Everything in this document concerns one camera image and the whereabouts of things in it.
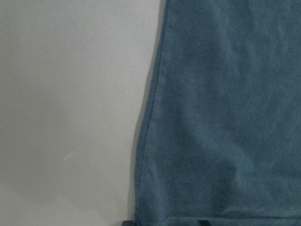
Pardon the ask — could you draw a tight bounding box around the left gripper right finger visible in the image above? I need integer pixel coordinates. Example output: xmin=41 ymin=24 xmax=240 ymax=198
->
xmin=198 ymin=220 xmax=211 ymax=226

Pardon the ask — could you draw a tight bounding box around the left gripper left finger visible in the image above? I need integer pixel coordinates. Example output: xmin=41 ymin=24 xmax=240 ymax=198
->
xmin=121 ymin=220 xmax=135 ymax=226

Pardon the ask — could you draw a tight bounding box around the black graphic t-shirt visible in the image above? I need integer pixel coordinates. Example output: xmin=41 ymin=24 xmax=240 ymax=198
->
xmin=134 ymin=0 xmax=301 ymax=226

